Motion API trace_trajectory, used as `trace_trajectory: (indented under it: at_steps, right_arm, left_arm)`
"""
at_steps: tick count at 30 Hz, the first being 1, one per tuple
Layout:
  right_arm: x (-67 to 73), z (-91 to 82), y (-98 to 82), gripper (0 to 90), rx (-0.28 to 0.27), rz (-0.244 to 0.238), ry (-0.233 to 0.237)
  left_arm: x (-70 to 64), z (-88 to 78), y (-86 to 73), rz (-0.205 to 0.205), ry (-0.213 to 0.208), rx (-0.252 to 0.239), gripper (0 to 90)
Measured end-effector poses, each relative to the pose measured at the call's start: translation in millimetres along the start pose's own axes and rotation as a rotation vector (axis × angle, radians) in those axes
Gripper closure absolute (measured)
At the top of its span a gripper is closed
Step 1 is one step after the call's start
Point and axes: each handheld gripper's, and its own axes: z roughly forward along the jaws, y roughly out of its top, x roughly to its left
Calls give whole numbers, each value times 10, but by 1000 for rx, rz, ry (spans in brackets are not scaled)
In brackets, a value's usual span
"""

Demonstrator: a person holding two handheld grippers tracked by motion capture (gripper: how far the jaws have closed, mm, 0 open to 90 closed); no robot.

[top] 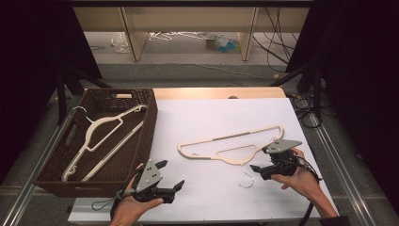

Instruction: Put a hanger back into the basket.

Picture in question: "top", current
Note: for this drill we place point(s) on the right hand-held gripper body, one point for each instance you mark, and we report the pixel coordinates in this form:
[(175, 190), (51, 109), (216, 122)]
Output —
[(282, 146)]

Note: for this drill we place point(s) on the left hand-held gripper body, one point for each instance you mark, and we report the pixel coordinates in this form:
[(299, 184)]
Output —
[(150, 177)]

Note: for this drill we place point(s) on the cream clothes hanger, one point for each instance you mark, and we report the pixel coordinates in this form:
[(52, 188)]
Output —
[(94, 125), (269, 128)]

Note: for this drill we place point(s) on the brown wicker basket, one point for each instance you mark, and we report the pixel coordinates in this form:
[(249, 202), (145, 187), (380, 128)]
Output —
[(125, 157)]

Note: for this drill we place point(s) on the person's left hand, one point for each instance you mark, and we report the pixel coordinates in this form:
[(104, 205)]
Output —
[(128, 210)]

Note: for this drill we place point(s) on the person's right hand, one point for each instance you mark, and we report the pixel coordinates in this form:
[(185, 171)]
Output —
[(302, 180)]

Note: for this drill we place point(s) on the white paper sheet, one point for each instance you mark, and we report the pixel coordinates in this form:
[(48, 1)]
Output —
[(204, 119)]

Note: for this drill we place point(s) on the black metal stand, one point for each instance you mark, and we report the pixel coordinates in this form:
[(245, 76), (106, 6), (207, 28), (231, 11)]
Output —
[(315, 88), (62, 91)]

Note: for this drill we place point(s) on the black curtain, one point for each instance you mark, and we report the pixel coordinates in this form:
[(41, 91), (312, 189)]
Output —
[(360, 62), (28, 62)]

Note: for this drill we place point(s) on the colourful plastic toys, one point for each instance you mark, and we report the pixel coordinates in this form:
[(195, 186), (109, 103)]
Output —
[(224, 44)]

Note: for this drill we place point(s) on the clear plastic bag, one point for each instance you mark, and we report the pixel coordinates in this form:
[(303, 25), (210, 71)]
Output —
[(120, 43)]

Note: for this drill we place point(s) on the beige wooden shelf unit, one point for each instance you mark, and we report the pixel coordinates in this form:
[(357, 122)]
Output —
[(188, 19)]

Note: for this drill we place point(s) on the aluminium rail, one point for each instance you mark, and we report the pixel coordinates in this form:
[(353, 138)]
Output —
[(342, 166), (47, 150)]

